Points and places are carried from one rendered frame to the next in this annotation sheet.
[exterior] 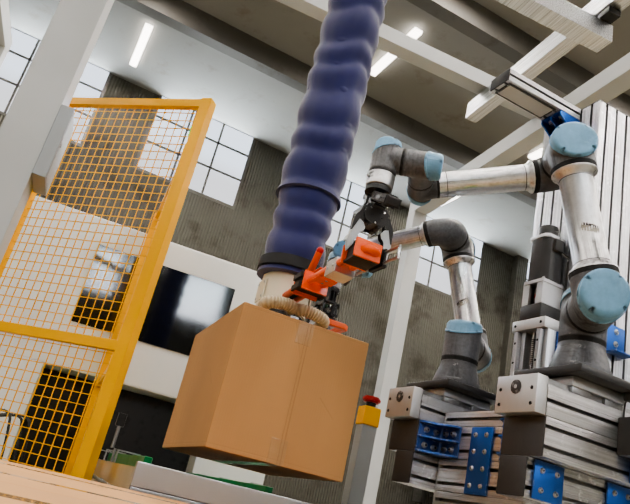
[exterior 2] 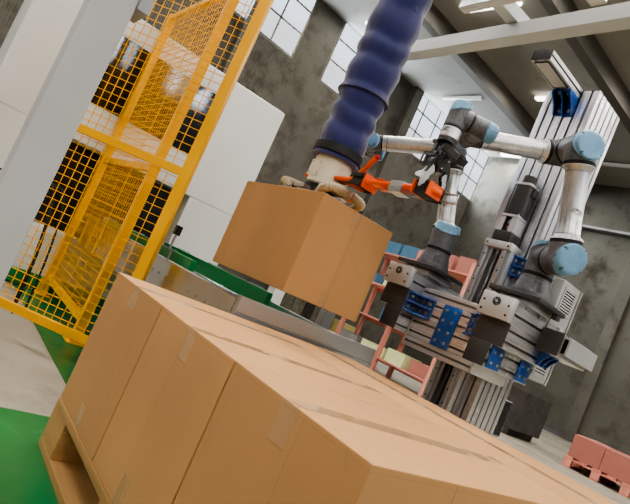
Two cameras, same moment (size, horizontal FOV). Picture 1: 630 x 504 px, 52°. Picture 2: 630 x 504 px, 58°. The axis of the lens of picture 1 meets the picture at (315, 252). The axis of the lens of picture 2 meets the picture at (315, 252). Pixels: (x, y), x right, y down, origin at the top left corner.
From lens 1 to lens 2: 82 cm
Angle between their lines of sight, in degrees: 25
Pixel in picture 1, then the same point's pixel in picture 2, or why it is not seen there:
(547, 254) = (526, 199)
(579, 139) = (593, 147)
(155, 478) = (250, 308)
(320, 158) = (385, 70)
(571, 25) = not seen: outside the picture
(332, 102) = (405, 21)
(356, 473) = not seen: hidden behind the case
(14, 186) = (120, 18)
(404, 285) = not seen: hidden behind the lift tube
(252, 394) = (316, 259)
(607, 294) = (573, 261)
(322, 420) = (353, 282)
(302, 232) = (358, 130)
